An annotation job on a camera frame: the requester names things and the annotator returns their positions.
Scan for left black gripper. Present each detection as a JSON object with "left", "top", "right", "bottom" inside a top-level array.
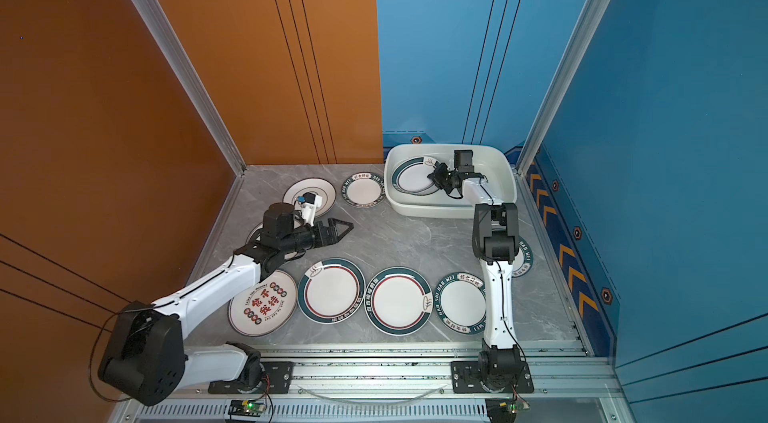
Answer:
[{"left": 280, "top": 219, "right": 353, "bottom": 258}]

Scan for green red rim plate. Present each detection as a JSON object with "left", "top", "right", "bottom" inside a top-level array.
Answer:
[
  {"left": 364, "top": 267, "right": 433, "bottom": 337},
  {"left": 391, "top": 156, "right": 439, "bottom": 196},
  {"left": 298, "top": 258, "right": 366, "bottom": 325}
]

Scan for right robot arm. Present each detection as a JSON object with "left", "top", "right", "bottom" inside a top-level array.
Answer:
[{"left": 429, "top": 150, "right": 534, "bottom": 394}]

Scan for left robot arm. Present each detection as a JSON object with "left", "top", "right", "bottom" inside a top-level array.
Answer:
[{"left": 88, "top": 202, "right": 354, "bottom": 406}]

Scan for white plastic bin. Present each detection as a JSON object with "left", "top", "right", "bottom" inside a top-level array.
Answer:
[{"left": 384, "top": 144, "right": 517, "bottom": 219}]

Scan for plate with orange sunburst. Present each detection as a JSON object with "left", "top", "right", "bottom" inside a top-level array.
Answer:
[{"left": 245, "top": 223, "right": 306, "bottom": 262}]

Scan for white plate brown flower outline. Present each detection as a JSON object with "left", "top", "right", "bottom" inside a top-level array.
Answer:
[{"left": 282, "top": 178, "right": 337, "bottom": 217}]

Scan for small green rim text plate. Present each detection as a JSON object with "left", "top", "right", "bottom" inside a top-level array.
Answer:
[{"left": 341, "top": 172, "right": 385, "bottom": 208}]

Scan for large plate red characters circles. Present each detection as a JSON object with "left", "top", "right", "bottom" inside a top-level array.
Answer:
[{"left": 228, "top": 270, "right": 298, "bottom": 337}]

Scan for green rim text plate front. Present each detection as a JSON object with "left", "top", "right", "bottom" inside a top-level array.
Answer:
[{"left": 434, "top": 272, "right": 486, "bottom": 335}]

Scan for left green circuit board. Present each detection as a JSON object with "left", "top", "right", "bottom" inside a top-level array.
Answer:
[{"left": 225, "top": 399, "right": 269, "bottom": 422}]

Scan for right circuit board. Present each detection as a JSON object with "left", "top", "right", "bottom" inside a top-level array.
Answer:
[{"left": 485, "top": 399, "right": 530, "bottom": 423}]

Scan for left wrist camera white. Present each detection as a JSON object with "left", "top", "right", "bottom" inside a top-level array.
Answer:
[{"left": 297, "top": 192, "right": 322, "bottom": 226}]

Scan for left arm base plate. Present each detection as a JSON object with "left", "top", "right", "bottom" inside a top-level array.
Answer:
[{"left": 208, "top": 361, "right": 294, "bottom": 395}]

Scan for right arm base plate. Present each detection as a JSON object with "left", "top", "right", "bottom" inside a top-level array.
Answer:
[{"left": 450, "top": 361, "right": 535, "bottom": 394}]

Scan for aluminium rail frame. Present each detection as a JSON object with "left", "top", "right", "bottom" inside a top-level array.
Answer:
[{"left": 107, "top": 341, "right": 634, "bottom": 423}]

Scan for right aluminium corner post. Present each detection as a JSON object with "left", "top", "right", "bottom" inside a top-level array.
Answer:
[{"left": 516, "top": 0, "right": 611, "bottom": 177}]

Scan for aluminium corner post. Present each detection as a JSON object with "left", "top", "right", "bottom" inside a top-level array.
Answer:
[
  {"left": 516, "top": 0, "right": 611, "bottom": 177},
  {"left": 131, "top": 0, "right": 246, "bottom": 177}
]

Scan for left aluminium corner post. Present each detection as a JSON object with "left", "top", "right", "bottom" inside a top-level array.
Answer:
[{"left": 131, "top": 0, "right": 246, "bottom": 177}]

